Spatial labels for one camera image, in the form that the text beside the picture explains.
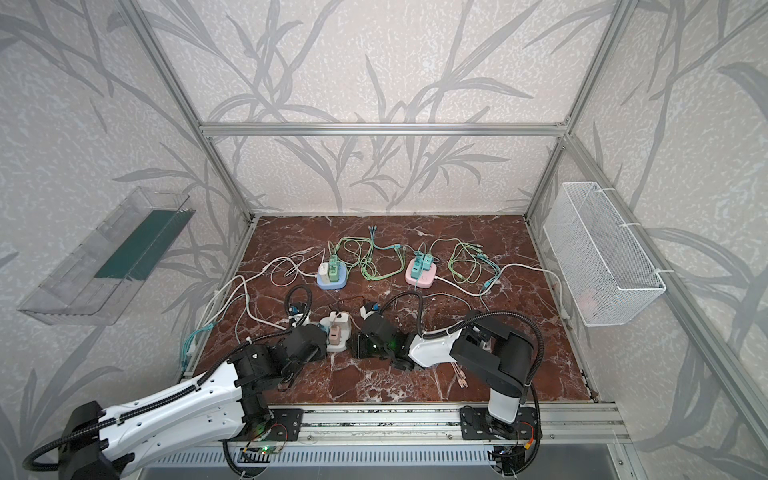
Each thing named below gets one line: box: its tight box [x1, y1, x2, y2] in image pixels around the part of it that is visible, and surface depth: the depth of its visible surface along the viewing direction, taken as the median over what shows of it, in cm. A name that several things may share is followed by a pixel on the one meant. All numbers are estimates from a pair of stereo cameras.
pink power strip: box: [405, 254, 437, 289], surface depth 101 cm
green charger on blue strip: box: [328, 254, 339, 283], surface depth 98 cm
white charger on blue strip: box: [318, 262, 330, 284], surface depth 96 cm
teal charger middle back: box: [412, 251, 425, 277], surface depth 99 cm
